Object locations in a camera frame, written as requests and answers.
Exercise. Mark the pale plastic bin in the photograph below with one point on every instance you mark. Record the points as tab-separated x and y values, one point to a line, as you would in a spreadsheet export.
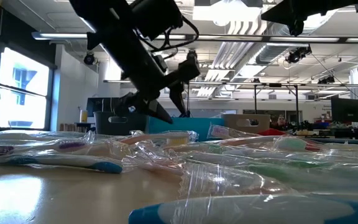
264	124

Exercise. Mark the black metal rig frame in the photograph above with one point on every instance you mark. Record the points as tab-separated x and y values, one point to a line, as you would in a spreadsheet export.
275	84

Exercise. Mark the pink white wrapped toothbrush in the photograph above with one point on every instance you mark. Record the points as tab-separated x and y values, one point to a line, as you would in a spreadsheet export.
219	132

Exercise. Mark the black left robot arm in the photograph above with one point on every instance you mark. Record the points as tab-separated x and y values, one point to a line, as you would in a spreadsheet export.
120	46

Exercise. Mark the teal plastic bin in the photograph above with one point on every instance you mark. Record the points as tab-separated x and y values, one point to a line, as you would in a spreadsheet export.
197	126

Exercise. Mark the red cloth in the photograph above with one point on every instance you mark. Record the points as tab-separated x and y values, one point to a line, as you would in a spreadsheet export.
272	132

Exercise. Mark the blue white wrapped toothbrush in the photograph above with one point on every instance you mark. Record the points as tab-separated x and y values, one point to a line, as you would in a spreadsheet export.
73	161
244	211

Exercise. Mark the black ceiling camera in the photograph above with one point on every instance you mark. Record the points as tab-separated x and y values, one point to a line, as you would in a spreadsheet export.
89	58
298	54
192	53

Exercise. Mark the black computer monitor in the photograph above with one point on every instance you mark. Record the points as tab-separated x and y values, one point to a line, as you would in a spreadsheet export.
348	109
99	105

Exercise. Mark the dark grey plastic bin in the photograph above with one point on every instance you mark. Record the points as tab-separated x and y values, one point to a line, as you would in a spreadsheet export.
104	127

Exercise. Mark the blue storage crates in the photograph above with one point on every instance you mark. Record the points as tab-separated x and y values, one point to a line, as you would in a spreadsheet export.
317	125

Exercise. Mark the yellow cup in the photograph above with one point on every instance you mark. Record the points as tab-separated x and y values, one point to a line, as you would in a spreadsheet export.
84	116

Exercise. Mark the green white wrapped toothbrush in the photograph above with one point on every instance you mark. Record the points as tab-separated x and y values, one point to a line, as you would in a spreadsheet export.
291	144
306	179
214	149
228	159

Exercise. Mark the black desk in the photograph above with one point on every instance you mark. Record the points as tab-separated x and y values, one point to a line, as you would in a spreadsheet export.
343	133

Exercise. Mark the large bright window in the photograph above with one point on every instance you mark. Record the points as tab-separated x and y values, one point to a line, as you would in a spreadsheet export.
26	109

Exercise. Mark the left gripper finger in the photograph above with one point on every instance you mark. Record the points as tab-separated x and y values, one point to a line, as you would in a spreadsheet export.
160	113
179	96

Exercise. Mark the wooden blocks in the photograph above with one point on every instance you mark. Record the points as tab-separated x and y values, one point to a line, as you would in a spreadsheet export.
67	127

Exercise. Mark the purple white wrapped toothbrush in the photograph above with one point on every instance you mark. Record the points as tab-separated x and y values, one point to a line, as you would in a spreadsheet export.
70	145

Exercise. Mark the person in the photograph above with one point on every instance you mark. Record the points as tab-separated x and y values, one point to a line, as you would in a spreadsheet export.
281	121

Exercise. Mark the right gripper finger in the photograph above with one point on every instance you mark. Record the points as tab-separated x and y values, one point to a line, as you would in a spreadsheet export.
280	9
283	18

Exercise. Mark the long ceiling light strip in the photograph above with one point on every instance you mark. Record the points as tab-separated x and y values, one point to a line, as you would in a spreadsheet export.
306	39
228	37
176	36
57	35

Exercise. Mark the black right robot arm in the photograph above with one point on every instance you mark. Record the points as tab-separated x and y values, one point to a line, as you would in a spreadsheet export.
337	4

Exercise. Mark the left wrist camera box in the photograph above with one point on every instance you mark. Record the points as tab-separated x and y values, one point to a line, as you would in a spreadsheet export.
190	70

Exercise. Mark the orange toothbrush yellow bristles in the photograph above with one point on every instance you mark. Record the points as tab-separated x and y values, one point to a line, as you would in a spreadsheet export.
154	137

